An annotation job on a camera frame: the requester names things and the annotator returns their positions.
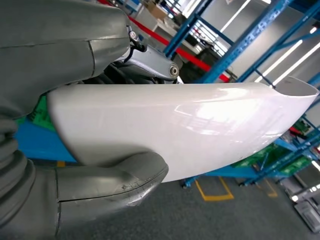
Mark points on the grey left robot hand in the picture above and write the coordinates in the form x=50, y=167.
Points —
x=50, y=49

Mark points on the blue metal shelf rack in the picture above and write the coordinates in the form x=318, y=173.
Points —
x=40, y=145

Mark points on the green plastic crate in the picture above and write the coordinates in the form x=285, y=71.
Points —
x=44, y=117
x=295, y=165

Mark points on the brown cardboard box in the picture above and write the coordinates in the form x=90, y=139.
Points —
x=157, y=11

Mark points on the red barrier belt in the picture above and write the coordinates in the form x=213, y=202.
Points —
x=195, y=59

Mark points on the ceiling light strip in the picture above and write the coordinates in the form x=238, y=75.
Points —
x=297, y=63
x=280, y=60
x=235, y=16

